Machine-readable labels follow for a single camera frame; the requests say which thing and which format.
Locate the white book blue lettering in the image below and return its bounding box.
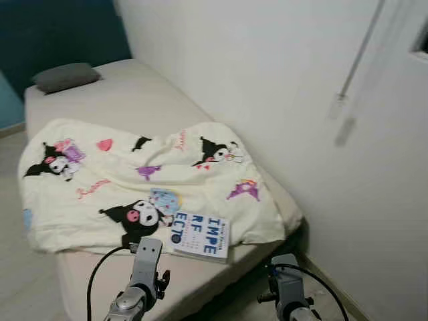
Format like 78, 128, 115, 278
170, 210, 232, 261

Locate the cream cartoon print quilt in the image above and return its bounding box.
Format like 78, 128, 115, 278
18, 118, 288, 254

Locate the grey pillow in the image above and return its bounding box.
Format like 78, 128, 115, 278
31, 62, 103, 95

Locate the mattress with beige sheet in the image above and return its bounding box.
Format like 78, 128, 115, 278
23, 58, 306, 321

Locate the dark window opening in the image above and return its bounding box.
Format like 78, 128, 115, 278
412, 23, 428, 57

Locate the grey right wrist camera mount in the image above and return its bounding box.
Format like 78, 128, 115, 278
270, 253, 306, 312

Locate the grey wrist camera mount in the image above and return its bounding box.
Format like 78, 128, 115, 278
129, 237, 164, 290
270, 253, 306, 312

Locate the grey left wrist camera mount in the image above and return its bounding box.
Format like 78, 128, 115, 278
129, 237, 164, 290

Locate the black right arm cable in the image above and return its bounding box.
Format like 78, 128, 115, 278
270, 262, 350, 321

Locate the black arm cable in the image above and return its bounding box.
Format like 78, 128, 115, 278
86, 243, 139, 321
270, 262, 350, 321

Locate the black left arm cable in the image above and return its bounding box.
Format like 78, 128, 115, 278
86, 243, 139, 321

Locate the grey hanging cord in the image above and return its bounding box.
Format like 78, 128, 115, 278
337, 0, 388, 102

